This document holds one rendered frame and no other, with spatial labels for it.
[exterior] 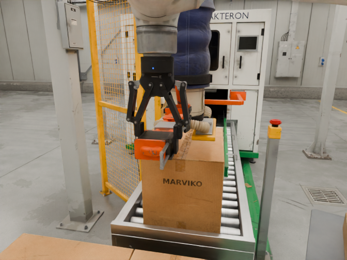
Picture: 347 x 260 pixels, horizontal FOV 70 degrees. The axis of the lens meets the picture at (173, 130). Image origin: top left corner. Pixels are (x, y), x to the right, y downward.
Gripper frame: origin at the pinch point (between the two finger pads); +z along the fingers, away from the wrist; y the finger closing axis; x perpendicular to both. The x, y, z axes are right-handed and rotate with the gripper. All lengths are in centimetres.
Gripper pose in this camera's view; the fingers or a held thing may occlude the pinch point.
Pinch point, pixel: (158, 141)
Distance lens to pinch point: 62.1
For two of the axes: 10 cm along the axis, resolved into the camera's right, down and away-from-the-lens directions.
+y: -9.8, -0.5, 1.8
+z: 0.0, 9.6, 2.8
